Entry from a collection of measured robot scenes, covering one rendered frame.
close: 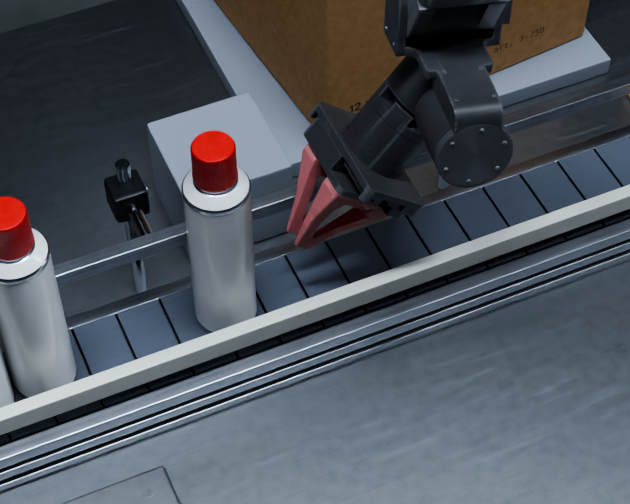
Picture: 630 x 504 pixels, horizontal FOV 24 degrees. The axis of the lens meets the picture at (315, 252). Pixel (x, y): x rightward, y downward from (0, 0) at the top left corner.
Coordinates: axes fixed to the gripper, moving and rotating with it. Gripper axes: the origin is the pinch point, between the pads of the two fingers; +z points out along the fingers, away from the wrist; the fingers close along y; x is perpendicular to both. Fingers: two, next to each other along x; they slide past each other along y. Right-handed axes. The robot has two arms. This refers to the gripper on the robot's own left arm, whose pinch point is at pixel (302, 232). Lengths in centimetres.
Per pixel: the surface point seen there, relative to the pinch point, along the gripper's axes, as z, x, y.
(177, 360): 11.3, -7.4, 5.2
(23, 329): 12.9, -20.1, 2.6
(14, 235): 4.8, -25.4, 1.9
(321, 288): 4.5, 5.4, 1.0
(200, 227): 0.5, -11.4, 1.7
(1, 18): 73, 61, -142
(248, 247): 1.1, -6.3, 2.2
